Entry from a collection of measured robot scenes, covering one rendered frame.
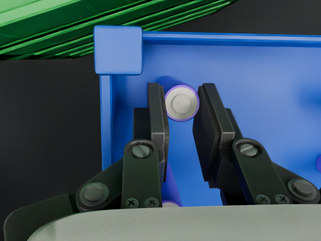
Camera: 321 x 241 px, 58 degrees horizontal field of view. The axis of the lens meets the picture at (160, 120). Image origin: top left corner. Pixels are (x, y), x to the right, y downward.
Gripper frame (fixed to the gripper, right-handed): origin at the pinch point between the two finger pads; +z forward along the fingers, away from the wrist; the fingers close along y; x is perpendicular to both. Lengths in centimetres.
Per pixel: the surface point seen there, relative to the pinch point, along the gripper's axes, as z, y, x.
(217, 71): 7.4, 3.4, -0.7
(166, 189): 0.2, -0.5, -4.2
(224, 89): 6.9, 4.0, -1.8
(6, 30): 5.3, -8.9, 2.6
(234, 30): 47, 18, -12
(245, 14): 48, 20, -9
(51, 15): 5.5, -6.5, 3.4
